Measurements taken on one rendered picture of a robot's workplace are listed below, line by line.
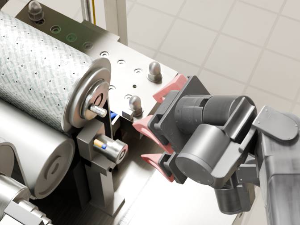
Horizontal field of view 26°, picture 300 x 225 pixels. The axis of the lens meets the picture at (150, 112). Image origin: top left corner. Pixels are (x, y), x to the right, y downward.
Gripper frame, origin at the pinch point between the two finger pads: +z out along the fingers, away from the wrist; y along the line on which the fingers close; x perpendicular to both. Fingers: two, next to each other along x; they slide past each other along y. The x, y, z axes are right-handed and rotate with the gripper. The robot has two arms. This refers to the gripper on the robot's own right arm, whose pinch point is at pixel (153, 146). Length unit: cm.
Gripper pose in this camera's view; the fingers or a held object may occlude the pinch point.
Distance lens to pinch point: 129.2
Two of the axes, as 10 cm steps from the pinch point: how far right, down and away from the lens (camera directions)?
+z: -7.3, -1.2, 6.7
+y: 5.2, -7.4, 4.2
